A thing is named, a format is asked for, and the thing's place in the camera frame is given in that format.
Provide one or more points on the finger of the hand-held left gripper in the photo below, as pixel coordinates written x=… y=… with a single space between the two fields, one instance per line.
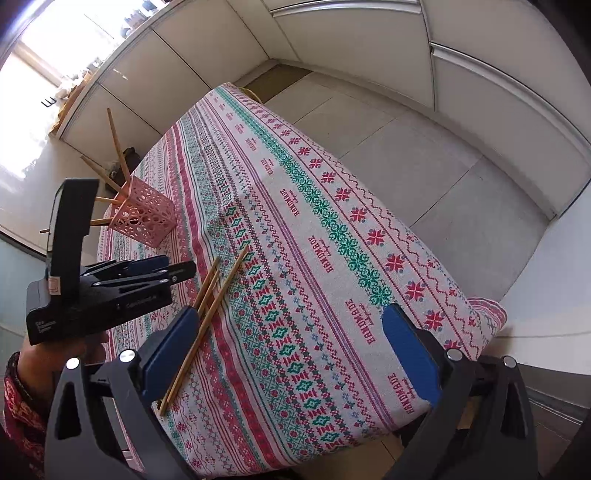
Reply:
x=182 y=272
x=152 y=263

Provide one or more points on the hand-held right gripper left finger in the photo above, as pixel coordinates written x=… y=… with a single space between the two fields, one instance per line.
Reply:
x=171 y=344

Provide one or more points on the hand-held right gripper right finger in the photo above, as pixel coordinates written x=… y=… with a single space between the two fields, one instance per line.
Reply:
x=411 y=353

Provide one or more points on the pink perforated plastic basket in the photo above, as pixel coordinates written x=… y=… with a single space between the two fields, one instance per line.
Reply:
x=147 y=212

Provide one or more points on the person's left forearm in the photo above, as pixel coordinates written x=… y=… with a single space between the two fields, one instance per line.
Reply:
x=18 y=429

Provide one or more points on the person's left hand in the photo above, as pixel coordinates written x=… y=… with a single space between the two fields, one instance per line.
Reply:
x=39 y=369

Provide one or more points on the dark object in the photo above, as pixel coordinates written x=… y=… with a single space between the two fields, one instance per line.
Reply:
x=130 y=159

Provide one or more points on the patterned red green tablecloth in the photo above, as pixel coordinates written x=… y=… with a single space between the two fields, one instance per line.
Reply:
x=323 y=277

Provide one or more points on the white low cabinet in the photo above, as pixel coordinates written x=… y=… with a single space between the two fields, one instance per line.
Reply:
x=161 y=78

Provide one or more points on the yellow object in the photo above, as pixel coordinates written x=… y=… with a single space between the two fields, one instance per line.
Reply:
x=254 y=95

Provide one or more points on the small black rack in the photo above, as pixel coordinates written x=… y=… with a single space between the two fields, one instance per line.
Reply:
x=47 y=102

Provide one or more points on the white wardrobe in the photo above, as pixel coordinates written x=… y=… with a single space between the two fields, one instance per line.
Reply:
x=485 y=92

